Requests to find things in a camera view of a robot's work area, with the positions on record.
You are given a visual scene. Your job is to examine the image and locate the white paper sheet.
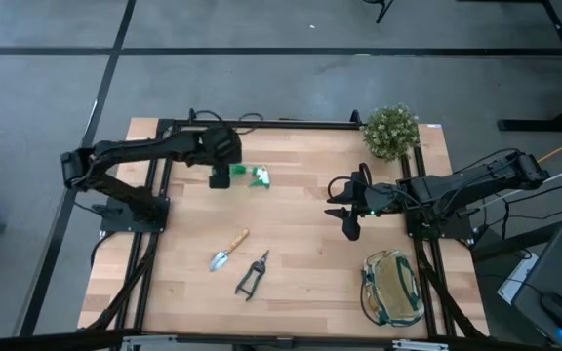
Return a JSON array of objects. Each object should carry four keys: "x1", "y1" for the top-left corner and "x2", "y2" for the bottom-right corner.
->
[{"x1": 497, "y1": 252, "x2": 540, "y2": 306}]

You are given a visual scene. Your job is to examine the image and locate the silver aluminium bracket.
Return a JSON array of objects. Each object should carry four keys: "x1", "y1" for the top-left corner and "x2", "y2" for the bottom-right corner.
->
[
  {"x1": 391, "y1": 339, "x2": 451, "y2": 351},
  {"x1": 120, "y1": 334, "x2": 179, "y2": 351}
]

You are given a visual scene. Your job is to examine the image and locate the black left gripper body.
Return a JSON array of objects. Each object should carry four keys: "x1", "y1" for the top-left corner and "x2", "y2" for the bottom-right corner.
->
[{"x1": 197, "y1": 125, "x2": 243, "y2": 167}]

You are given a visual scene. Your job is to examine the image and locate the beige green gardening bag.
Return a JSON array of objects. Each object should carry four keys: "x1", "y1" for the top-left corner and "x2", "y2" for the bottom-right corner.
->
[{"x1": 359, "y1": 249, "x2": 426, "y2": 328}]

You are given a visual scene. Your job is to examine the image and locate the green spray bottle white head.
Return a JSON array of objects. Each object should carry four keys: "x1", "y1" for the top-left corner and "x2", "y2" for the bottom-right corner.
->
[{"x1": 228, "y1": 163, "x2": 272, "y2": 190}]

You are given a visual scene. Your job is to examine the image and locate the black aluminium table frame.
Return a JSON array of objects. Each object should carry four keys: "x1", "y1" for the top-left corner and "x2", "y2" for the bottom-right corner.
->
[{"x1": 0, "y1": 107, "x2": 555, "y2": 351}]

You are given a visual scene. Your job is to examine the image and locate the potted plant black pot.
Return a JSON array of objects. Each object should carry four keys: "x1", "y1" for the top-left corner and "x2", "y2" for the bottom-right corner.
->
[{"x1": 361, "y1": 102, "x2": 422, "y2": 163}]

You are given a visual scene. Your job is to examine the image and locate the dark grey desk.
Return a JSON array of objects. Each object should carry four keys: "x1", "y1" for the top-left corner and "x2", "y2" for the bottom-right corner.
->
[{"x1": 512, "y1": 223, "x2": 562, "y2": 351}]

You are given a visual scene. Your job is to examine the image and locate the black stand leg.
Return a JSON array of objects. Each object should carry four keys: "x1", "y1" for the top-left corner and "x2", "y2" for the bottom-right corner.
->
[{"x1": 363, "y1": 0, "x2": 395, "y2": 24}]

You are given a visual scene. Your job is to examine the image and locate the black desk leg frame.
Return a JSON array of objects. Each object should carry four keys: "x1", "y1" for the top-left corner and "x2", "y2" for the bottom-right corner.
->
[{"x1": 498, "y1": 0, "x2": 562, "y2": 133}]

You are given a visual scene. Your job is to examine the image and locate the wooden-handled garden trowel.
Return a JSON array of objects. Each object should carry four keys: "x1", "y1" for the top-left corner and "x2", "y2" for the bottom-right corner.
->
[{"x1": 208, "y1": 227, "x2": 251, "y2": 273}]

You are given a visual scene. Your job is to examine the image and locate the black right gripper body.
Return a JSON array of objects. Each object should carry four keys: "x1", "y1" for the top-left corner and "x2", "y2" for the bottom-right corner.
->
[{"x1": 341, "y1": 163, "x2": 404, "y2": 243}]

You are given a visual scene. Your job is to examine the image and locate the green-handled pruning shears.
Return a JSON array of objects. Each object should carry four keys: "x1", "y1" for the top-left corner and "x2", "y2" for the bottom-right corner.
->
[{"x1": 234, "y1": 249, "x2": 271, "y2": 302}]

